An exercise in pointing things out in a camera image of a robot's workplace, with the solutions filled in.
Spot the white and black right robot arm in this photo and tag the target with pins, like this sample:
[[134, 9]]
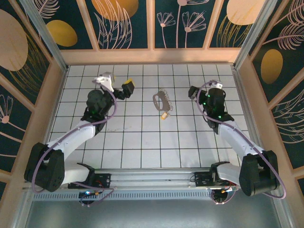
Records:
[[237, 140]]

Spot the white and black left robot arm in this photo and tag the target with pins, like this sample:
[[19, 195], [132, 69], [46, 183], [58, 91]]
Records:
[[76, 135]]

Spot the grey metal shelf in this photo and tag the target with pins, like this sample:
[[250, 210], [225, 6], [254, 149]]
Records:
[[152, 213]]

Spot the aluminium side rail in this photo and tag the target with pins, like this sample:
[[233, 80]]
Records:
[[238, 80]]

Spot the aluminium frame post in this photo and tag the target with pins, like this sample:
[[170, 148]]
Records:
[[249, 40], [50, 40]]

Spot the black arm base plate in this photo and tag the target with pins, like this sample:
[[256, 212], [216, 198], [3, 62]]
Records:
[[202, 180], [103, 180]]

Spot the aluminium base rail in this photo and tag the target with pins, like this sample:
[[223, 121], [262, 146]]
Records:
[[152, 177]]

